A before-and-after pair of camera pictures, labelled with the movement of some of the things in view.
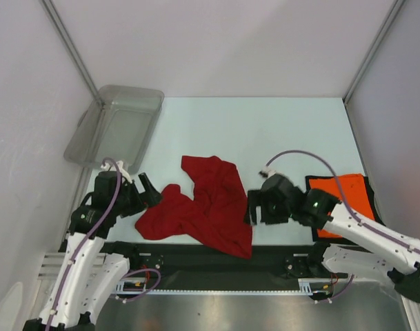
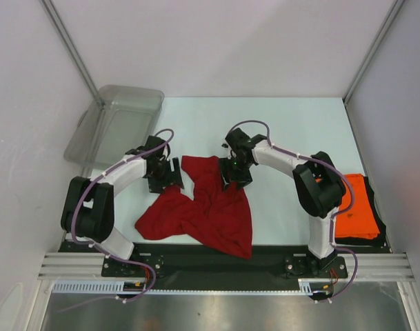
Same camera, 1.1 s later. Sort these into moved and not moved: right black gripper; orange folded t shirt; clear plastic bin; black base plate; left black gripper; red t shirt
Moved: left black gripper; right black gripper
Not moved: clear plastic bin; black base plate; orange folded t shirt; red t shirt
